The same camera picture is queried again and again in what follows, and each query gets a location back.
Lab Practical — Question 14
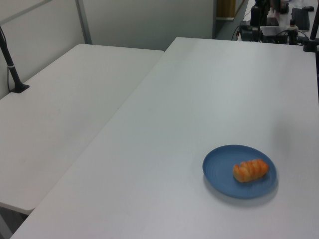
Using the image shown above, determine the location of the orange glazed bread roll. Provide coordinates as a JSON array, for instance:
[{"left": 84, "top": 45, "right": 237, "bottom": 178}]
[{"left": 233, "top": 158, "right": 269, "bottom": 183}]

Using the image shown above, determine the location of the blue round plate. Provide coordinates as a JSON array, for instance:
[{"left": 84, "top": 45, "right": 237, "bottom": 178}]
[{"left": 202, "top": 144, "right": 278, "bottom": 199}]

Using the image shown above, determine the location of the white side table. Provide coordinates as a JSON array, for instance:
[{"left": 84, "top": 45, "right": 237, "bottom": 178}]
[{"left": 0, "top": 44, "right": 165, "bottom": 216}]

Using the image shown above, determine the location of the small black electronics box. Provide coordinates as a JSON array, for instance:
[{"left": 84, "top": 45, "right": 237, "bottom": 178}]
[{"left": 239, "top": 20, "right": 253, "bottom": 42}]

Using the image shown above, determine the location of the wooden cabinet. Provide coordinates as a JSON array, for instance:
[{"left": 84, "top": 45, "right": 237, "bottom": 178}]
[{"left": 216, "top": 0, "right": 236, "bottom": 19}]

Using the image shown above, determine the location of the flat black computer box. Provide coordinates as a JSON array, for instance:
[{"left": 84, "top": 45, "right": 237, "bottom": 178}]
[{"left": 260, "top": 25, "right": 288, "bottom": 44}]

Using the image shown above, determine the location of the black keyboard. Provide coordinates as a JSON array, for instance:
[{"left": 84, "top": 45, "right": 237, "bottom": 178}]
[{"left": 291, "top": 7, "right": 311, "bottom": 30}]

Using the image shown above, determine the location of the grey metal partition post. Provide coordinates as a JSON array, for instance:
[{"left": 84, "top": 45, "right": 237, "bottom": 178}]
[{"left": 75, "top": 0, "right": 93, "bottom": 45}]

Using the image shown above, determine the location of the black upright device on post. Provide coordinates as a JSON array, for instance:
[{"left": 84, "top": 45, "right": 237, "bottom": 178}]
[{"left": 250, "top": 5, "right": 261, "bottom": 42}]

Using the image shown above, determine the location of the black camera stand pole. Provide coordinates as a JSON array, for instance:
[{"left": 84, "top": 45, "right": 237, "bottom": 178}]
[{"left": 0, "top": 26, "right": 30, "bottom": 94}]

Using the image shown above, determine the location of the black clamp camera stand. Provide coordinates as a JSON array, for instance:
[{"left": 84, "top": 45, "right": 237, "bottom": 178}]
[{"left": 302, "top": 14, "right": 319, "bottom": 53}]

